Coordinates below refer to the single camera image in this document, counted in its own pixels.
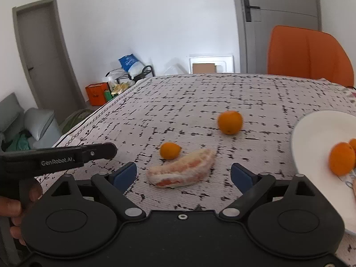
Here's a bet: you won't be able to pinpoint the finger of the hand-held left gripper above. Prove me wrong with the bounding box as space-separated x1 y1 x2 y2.
79 142 118 162

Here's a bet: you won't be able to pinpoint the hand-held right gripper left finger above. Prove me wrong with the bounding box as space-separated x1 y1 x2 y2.
51 161 147 223

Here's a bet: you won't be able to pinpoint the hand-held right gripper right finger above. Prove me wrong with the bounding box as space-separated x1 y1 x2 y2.
218 162 318 221

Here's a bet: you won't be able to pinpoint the medium orange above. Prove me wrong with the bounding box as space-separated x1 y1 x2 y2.
217 111 243 135

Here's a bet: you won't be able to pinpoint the large peeled pomelo segment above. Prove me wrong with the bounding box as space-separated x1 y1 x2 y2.
146 148 215 188

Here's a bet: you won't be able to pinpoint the white bowl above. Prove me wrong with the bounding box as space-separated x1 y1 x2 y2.
291 110 356 234

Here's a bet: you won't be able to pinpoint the large orange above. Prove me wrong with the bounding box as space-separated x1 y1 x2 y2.
328 142 356 176

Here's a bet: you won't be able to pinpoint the person's left hand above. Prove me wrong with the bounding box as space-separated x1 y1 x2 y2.
0 178 43 246

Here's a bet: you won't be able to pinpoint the green cloth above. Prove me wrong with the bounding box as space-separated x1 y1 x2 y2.
5 133 31 152

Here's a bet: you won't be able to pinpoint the green camouflage bag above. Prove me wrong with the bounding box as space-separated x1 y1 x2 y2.
61 109 94 134

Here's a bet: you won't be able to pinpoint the grey cushion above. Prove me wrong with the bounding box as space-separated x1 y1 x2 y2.
24 107 63 148

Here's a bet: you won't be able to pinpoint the grey sofa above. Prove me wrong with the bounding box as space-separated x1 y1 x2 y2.
0 93 26 146

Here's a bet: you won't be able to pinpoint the orange box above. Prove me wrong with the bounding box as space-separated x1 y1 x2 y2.
85 82 110 106

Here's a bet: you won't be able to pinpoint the yellow slippers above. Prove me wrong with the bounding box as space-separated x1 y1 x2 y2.
111 83 130 95

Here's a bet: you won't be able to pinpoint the patterned grey tablecloth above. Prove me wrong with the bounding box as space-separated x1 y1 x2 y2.
33 73 356 267

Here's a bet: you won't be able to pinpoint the blue and white bag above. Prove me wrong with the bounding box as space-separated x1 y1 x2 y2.
118 54 145 79

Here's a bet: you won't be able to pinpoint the grey-green door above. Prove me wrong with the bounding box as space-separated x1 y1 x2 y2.
12 0 85 124

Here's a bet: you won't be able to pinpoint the clear plastic bag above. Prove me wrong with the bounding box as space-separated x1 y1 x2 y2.
162 61 190 76

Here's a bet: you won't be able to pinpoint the brown cardboard piece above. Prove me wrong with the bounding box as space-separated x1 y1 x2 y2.
192 63 216 74

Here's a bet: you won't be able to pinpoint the white foam tray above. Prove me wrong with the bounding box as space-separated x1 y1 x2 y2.
188 54 234 74

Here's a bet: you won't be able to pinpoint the orange chair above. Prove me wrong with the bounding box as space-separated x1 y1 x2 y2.
267 25 355 87

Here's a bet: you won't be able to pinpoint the grey door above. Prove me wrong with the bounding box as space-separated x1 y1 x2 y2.
231 0 321 74

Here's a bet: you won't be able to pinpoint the black wire rack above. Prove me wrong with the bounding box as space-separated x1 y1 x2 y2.
107 65 155 90

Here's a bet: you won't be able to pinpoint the black door handle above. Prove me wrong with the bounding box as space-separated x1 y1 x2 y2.
243 0 261 22

